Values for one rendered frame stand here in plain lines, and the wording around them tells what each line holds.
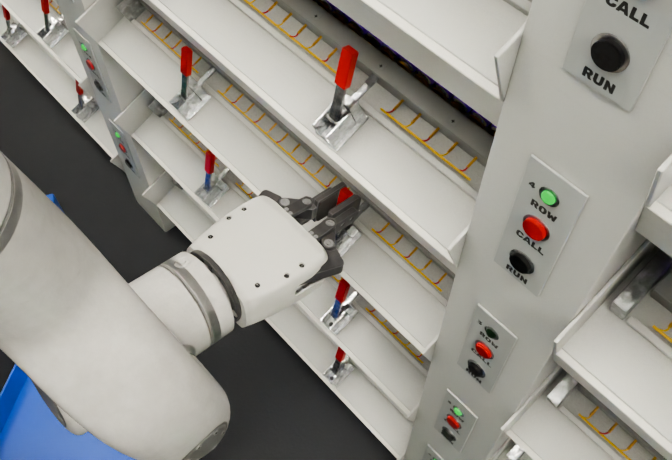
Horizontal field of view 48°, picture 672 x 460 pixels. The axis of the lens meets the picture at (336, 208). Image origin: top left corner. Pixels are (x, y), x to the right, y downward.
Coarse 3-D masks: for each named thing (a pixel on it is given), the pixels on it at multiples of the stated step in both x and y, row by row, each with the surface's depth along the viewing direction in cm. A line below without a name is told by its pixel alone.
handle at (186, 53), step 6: (186, 48) 85; (186, 54) 85; (192, 54) 85; (186, 60) 85; (186, 66) 86; (186, 72) 87; (186, 78) 88; (186, 84) 88; (186, 90) 89; (186, 96) 89
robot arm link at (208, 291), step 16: (176, 256) 65; (192, 256) 64; (176, 272) 63; (192, 272) 63; (208, 272) 63; (192, 288) 62; (208, 288) 63; (224, 288) 65; (208, 304) 62; (224, 304) 63; (208, 320) 63; (224, 320) 64
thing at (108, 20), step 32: (96, 0) 95; (128, 0) 96; (96, 32) 98; (128, 32) 98; (160, 32) 97; (128, 64) 96; (160, 64) 95; (192, 64) 94; (160, 96) 94; (192, 128) 91; (224, 128) 90; (256, 128) 88; (224, 160) 88; (256, 160) 87; (256, 192) 86; (288, 192) 85; (352, 192) 83; (384, 224) 80; (352, 256) 80; (384, 256) 79; (416, 256) 78; (384, 288) 78; (416, 288) 77; (448, 288) 76; (416, 320) 76
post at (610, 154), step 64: (576, 0) 34; (512, 128) 43; (576, 128) 39; (640, 128) 36; (512, 192) 47; (640, 192) 38; (576, 256) 46; (448, 320) 65; (512, 320) 57; (448, 384) 74; (512, 384) 63; (448, 448) 86
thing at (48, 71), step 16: (0, 16) 156; (0, 32) 154; (16, 32) 150; (16, 48) 152; (32, 48) 150; (32, 64) 149; (48, 64) 148; (48, 80) 147; (64, 80) 146; (64, 96) 144; (80, 96) 137; (80, 112) 139; (96, 112) 141; (96, 128) 140; (112, 144) 138; (112, 160) 131
